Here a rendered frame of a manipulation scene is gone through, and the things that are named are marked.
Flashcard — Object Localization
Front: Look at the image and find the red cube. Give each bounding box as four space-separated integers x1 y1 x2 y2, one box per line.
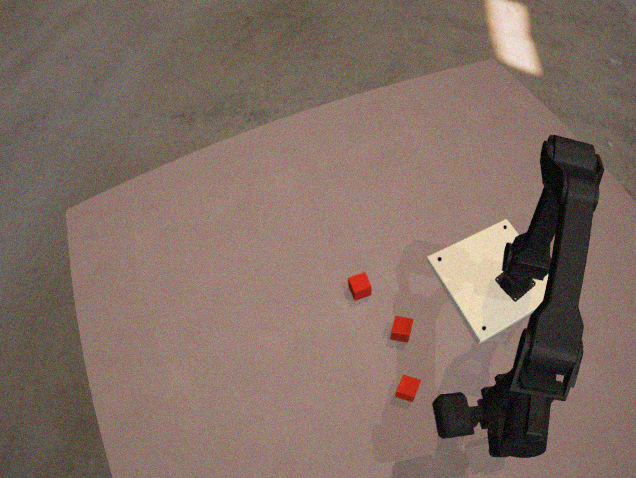
348 273 371 301
390 316 413 343
395 374 421 402

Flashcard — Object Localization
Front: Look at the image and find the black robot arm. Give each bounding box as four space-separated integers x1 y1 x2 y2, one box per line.
480 135 605 458

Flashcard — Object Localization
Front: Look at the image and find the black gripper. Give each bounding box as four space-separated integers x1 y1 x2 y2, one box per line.
432 373 510 439

